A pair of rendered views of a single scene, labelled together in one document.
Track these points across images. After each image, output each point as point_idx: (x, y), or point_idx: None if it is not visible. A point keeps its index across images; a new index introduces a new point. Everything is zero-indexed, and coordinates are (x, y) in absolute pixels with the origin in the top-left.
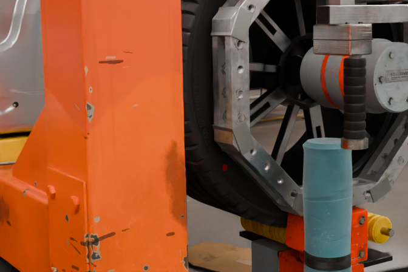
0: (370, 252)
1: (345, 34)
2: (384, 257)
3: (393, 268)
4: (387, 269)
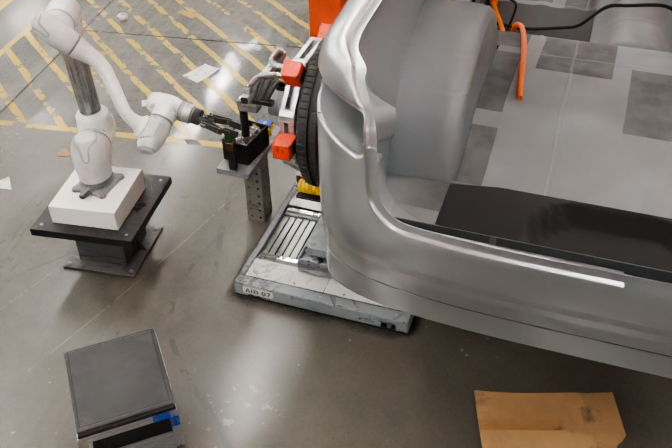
0: (306, 194)
1: None
2: (298, 193)
3: (262, 130)
4: (263, 128)
